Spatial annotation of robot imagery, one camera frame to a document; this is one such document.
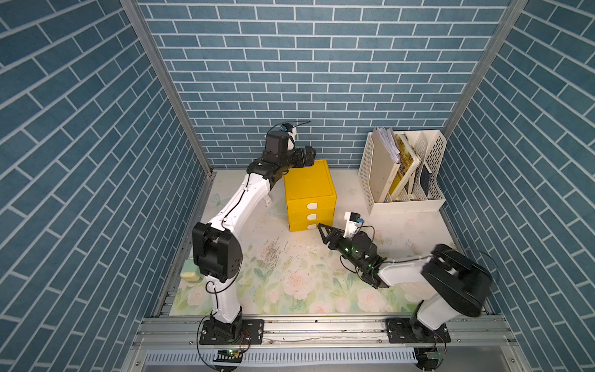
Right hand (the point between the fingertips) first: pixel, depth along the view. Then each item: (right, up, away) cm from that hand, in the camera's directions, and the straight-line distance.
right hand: (322, 228), depth 83 cm
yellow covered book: (+35, +26, +10) cm, 44 cm away
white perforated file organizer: (+46, +14, +22) cm, 53 cm away
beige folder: (+23, +20, +3) cm, 31 cm away
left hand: (-4, +27, +1) cm, 28 cm away
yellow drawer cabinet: (-4, +11, 0) cm, 12 cm away
